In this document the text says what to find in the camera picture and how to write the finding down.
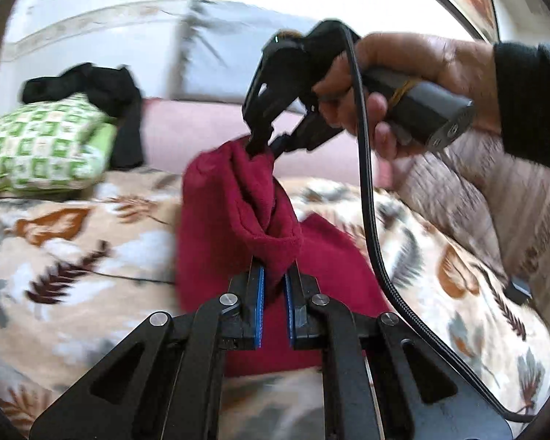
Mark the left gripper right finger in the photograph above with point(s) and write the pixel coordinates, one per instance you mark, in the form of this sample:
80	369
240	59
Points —
380	379

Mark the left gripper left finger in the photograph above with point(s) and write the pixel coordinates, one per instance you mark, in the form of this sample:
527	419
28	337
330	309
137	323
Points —
164	380

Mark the dark red sweater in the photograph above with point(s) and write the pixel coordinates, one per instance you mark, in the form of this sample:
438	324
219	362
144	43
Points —
233	209

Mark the dark sleeve forearm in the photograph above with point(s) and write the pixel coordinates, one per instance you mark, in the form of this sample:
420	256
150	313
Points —
523	93

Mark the person's right hand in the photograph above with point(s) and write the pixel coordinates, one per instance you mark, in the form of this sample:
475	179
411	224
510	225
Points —
399	94

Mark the pink bolster cushion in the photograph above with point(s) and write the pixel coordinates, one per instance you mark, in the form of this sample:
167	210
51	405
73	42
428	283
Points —
174	132

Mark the light grey pillow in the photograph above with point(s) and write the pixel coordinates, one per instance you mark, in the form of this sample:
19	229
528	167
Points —
220	46

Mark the leaf pattern beige blanket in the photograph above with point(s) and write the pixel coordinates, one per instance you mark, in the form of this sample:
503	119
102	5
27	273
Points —
77	276

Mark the small black device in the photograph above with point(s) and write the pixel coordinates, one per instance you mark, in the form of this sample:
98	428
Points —
518	291

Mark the black garment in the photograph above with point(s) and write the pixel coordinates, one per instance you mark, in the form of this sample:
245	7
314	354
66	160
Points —
111	90

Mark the striped beige quilt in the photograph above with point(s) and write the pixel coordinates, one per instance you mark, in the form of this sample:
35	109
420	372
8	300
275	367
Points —
495	205

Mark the green white patterned pillow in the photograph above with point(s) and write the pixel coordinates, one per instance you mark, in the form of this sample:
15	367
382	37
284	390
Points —
54	146

